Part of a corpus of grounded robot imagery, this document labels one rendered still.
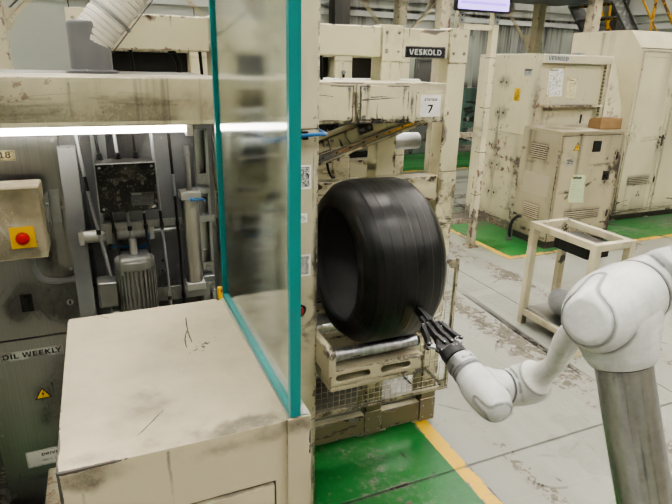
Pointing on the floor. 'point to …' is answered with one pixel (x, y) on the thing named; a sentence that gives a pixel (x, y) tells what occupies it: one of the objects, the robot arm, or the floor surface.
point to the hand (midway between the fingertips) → (423, 316)
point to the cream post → (310, 75)
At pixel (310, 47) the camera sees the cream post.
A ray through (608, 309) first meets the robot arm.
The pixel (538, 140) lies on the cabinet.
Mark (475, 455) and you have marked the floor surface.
